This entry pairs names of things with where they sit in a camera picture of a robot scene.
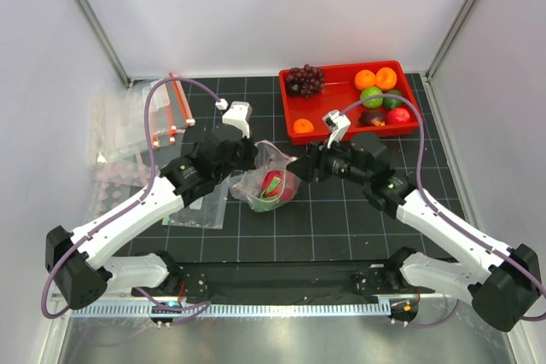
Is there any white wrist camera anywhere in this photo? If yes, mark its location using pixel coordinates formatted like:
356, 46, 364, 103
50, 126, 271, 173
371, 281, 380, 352
222, 101, 253, 139
322, 110, 351, 148

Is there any right aluminium corner post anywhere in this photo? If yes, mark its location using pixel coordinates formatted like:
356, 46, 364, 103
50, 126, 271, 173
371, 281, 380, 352
425, 0, 480, 81

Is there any clear blue-zip bag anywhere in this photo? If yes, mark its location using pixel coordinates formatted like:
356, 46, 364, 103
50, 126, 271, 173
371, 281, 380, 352
160, 156, 227, 229

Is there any aluminium corner post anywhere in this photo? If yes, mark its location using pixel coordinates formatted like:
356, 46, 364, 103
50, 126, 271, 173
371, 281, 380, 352
73, 0, 131, 88
425, 0, 480, 81

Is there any light green bumpy fruit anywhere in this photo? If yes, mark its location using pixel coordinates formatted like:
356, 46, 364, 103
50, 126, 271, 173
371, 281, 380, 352
360, 86, 383, 109

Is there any aluminium front frame bar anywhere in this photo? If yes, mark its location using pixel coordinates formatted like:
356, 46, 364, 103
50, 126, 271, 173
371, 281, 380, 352
50, 263, 520, 302

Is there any dark purple fruit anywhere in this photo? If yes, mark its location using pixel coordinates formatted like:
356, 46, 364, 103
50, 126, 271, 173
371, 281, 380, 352
358, 110, 387, 127

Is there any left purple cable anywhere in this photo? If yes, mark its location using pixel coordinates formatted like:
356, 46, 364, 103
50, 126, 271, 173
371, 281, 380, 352
40, 77, 227, 325

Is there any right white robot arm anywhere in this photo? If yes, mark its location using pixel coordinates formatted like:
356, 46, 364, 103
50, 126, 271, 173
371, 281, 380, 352
288, 134, 545, 332

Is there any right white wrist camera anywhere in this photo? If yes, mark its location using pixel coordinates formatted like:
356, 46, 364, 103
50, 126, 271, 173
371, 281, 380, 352
322, 110, 351, 148

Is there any stack of orange-zip bags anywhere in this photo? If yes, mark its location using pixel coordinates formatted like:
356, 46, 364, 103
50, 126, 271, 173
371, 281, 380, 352
90, 81, 188, 164

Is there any perforated metal rail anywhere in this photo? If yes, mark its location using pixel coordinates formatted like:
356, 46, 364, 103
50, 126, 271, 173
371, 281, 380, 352
72, 299, 391, 320

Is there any orange tangerine at front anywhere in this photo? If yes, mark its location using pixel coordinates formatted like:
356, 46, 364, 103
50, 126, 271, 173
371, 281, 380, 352
293, 118, 314, 134

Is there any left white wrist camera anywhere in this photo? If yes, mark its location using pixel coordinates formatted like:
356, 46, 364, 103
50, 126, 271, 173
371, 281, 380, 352
222, 101, 253, 139

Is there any red apple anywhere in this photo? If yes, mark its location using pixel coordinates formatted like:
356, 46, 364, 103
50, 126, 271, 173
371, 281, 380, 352
386, 107, 411, 124

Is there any red plastic tray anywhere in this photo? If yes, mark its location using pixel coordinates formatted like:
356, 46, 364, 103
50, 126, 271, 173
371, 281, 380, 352
279, 61, 417, 146

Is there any pink-dotted bag on table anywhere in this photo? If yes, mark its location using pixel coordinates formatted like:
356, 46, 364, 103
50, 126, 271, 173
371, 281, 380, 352
86, 153, 150, 221

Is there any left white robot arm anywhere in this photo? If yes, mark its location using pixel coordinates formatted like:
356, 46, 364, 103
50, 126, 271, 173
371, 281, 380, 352
45, 123, 258, 310

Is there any dark green lime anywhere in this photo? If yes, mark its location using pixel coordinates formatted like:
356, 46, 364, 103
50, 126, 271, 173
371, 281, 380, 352
383, 90, 404, 111

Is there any orange tangerine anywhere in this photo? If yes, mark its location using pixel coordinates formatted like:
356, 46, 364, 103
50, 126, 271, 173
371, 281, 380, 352
293, 118, 314, 134
353, 70, 376, 90
375, 66, 398, 91

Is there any pink-dotted zip bag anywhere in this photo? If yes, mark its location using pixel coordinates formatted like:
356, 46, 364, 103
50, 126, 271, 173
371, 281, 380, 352
228, 140, 300, 212

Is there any dark purple grape bunch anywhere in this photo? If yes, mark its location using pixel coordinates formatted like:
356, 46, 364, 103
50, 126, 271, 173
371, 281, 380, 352
285, 64, 325, 98

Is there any orange tangerine at back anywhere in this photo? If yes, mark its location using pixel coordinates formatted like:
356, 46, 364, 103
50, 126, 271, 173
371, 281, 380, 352
375, 66, 398, 91

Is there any left aluminium corner post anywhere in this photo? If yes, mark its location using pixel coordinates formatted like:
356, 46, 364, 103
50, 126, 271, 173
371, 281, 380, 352
73, 0, 131, 88

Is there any pink dragon fruit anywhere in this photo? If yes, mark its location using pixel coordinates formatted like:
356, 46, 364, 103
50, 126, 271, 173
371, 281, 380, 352
254, 170, 298, 212

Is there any black grid mat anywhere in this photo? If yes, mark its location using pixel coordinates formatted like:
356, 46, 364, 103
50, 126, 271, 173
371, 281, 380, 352
120, 73, 465, 263

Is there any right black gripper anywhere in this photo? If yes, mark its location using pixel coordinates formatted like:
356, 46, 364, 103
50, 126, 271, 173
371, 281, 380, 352
286, 132, 369, 187

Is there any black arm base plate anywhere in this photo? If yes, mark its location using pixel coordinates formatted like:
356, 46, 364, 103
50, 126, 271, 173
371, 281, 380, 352
146, 260, 420, 300

